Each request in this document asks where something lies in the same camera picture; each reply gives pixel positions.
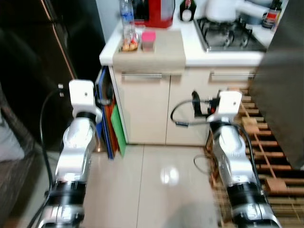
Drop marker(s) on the pink lid food container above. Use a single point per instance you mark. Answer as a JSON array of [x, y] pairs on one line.
[[148, 42]]

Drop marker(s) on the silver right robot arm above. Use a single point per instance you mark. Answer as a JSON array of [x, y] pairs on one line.
[[232, 156]]

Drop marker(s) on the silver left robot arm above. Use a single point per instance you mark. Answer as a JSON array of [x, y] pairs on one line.
[[76, 142]]

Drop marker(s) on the grey fridge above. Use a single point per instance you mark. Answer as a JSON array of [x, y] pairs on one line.
[[282, 80]]

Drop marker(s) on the black cutting board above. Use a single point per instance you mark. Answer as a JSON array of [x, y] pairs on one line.
[[107, 78]]

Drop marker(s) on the green cutting board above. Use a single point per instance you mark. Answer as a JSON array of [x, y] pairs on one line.
[[121, 135]]

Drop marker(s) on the blue cutting board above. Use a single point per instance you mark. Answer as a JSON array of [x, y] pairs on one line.
[[108, 142]]

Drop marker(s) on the beige kitchen cabinet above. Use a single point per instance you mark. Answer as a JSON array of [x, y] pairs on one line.
[[147, 114]]

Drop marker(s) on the beige counter cloth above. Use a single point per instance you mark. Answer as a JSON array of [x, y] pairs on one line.
[[161, 57]]

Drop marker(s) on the small snack bowl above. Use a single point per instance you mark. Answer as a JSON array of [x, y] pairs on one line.
[[129, 45]]

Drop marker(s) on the steel gas stove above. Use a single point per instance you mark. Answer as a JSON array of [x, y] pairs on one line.
[[228, 39]]

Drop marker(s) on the wooden pallet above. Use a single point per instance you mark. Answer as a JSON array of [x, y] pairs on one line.
[[275, 152]]

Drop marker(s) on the clear plastic water bottle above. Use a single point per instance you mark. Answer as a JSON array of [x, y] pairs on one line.
[[127, 19]]

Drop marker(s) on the dark round bottle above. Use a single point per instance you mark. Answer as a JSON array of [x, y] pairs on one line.
[[187, 12]]

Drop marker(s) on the white cooking pot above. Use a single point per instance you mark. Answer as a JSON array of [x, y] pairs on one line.
[[223, 10]]

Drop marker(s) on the red kitchen appliance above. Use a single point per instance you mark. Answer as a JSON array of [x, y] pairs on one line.
[[159, 13]]

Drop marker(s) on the dark sauce bottle red label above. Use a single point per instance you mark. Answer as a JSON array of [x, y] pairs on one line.
[[271, 16]]

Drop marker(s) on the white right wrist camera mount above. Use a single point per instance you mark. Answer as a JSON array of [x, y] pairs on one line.
[[229, 104]]

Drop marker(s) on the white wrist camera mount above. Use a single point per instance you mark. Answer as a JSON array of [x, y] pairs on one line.
[[229, 104], [81, 94]]

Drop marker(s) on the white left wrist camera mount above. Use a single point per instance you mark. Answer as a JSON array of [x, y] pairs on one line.
[[81, 94]]

